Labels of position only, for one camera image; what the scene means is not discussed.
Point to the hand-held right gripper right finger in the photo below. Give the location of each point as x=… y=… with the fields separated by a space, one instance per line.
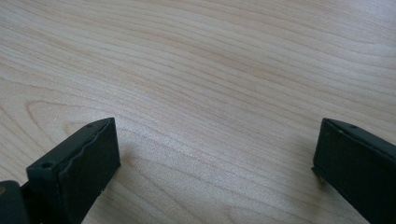
x=358 y=168

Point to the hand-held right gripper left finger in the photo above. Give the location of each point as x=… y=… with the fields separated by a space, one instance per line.
x=74 y=174

